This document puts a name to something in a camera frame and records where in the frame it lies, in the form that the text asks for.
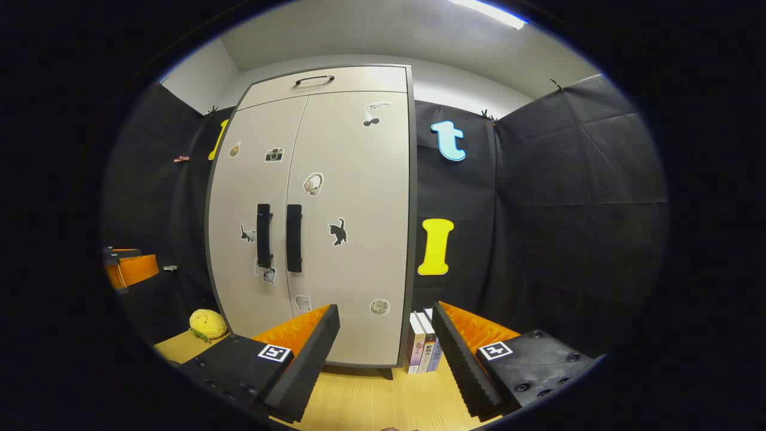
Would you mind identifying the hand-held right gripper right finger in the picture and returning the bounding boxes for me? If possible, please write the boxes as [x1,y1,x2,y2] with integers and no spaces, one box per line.
[432,301,605,420]

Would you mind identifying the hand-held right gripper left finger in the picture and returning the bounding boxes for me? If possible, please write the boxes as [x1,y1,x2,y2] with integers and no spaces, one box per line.
[180,303,341,424]

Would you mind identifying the grey shoe cabinet door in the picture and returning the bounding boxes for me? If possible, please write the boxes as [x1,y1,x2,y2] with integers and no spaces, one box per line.
[286,91,411,367]
[205,96,309,339]

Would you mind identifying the black door handle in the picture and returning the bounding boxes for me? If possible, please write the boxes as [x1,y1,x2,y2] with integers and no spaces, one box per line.
[256,204,274,268]
[285,204,303,273]

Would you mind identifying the grey double-door shoe cabinet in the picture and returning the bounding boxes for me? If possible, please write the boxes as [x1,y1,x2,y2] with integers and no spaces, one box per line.
[203,64,418,381]

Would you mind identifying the grey cabinet drawer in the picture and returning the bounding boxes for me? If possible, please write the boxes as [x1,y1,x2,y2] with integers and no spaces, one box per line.
[238,66,409,111]

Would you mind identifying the dark spine book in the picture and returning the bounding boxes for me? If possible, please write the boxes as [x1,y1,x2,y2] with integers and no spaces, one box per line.
[417,310,437,373]

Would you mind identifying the white spine book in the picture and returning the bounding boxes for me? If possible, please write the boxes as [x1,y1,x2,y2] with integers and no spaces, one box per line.
[407,312,427,375]

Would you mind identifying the yellow plush toy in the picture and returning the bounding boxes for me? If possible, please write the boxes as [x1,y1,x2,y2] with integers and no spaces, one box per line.
[189,309,229,343]

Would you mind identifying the ceiling light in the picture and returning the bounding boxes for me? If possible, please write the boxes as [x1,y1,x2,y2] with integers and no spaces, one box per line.
[446,0,528,31]

